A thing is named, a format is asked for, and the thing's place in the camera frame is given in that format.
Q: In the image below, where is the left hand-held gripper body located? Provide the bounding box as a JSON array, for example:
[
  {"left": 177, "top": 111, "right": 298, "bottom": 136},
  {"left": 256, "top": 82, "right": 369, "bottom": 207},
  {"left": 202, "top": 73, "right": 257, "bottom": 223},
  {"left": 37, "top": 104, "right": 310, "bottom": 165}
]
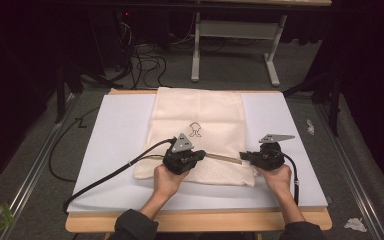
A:
[{"left": 162, "top": 132, "right": 198, "bottom": 176}]

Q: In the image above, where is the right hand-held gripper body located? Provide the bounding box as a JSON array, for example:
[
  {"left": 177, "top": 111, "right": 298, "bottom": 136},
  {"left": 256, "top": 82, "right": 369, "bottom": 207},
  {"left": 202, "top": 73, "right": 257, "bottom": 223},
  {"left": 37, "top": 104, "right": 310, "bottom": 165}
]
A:
[{"left": 254, "top": 133, "right": 296, "bottom": 172}]

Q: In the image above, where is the cream mesh laundry bag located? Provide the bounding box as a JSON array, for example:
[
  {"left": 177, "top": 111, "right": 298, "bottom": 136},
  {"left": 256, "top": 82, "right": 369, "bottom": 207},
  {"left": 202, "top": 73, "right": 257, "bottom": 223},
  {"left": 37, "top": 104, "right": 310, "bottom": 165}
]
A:
[{"left": 133, "top": 86, "right": 257, "bottom": 187}]

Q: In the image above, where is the person's right hand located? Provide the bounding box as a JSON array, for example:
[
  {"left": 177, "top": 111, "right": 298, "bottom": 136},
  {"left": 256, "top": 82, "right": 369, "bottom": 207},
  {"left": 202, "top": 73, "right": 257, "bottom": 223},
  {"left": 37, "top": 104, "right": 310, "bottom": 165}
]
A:
[{"left": 253, "top": 164, "right": 293, "bottom": 198}]

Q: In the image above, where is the person's left hand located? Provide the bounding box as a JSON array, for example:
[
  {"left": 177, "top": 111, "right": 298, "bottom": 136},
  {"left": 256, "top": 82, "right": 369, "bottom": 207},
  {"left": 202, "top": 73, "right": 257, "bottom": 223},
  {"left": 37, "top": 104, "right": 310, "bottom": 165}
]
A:
[{"left": 152, "top": 164, "right": 192, "bottom": 198}]

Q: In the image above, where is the wooden table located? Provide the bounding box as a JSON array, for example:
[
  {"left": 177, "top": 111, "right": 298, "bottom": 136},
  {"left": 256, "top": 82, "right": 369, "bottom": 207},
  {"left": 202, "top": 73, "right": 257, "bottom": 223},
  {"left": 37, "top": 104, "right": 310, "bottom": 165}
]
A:
[{"left": 64, "top": 87, "right": 334, "bottom": 234}]

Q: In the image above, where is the white board mat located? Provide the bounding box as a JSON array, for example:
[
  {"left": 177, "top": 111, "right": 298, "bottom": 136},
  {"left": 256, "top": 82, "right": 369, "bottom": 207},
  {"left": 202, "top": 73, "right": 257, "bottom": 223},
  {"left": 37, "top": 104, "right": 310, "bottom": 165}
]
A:
[{"left": 66, "top": 92, "right": 329, "bottom": 214}]

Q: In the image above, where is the black metal stand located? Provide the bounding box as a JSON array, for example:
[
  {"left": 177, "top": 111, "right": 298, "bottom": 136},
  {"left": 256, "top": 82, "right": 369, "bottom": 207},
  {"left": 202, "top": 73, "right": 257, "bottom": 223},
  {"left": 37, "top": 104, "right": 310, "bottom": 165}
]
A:
[
  {"left": 282, "top": 71, "right": 344, "bottom": 138},
  {"left": 53, "top": 61, "right": 85, "bottom": 125}
]

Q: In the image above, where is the crumpled white paper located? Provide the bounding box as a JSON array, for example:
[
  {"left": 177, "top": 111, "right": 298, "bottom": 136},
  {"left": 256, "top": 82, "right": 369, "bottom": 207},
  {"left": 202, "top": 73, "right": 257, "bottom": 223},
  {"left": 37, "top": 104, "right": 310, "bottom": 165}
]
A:
[{"left": 344, "top": 217, "right": 368, "bottom": 234}]

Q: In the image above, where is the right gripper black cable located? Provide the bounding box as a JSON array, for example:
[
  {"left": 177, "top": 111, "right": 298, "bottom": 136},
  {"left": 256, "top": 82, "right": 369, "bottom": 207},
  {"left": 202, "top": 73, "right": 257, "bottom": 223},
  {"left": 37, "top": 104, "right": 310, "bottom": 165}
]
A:
[{"left": 277, "top": 150, "right": 301, "bottom": 206}]

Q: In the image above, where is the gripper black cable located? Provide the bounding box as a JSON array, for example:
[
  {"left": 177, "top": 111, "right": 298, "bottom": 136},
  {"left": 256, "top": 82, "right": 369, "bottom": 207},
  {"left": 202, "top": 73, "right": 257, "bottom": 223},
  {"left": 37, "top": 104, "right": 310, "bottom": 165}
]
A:
[
  {"left": 62, "top": 136, "right": 178, "bottom": 214},
  {"left": 277, "top": 150, "right": 301, "bottom": 206}
]

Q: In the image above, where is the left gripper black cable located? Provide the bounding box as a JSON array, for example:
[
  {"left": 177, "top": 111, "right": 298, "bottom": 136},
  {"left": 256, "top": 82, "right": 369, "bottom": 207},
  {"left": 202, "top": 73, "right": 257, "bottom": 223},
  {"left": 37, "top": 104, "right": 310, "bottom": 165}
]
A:
[{"left": 62, "top": 136, "right": 178, "bottom": 214}]

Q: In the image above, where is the metal floor rail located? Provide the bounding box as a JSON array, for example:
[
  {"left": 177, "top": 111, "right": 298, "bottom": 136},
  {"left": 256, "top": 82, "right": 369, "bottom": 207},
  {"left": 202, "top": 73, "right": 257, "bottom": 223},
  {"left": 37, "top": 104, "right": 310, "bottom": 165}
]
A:
[
  {"left": 0, "top": 92, "right": 82, "bottom": 240},
  {"left": 314, "top": 102, "right": 384, "bottom": 240}
]

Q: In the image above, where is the tangle of black floor cables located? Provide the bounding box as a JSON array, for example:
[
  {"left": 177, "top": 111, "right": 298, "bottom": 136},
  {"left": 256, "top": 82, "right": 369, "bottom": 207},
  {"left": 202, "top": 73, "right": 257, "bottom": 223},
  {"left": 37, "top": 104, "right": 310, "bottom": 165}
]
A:
[{"left": 114, "top": 19, "right": 173, "bottom": 90}]

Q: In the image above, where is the thin black floor cable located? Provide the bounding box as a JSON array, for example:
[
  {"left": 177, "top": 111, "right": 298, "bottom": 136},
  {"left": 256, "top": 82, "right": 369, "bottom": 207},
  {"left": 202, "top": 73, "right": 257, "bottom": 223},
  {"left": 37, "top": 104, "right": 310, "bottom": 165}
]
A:
[{"left": 48, "top": 105, "right": 102, "bottom": 183}]

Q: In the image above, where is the white metal desk frame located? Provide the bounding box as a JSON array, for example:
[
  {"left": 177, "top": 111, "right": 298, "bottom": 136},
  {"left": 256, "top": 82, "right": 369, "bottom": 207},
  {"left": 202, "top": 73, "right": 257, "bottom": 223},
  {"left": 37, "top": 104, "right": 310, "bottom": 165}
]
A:
[{"left": 190, "top": 11, "right": 288, "bottom": 88}]

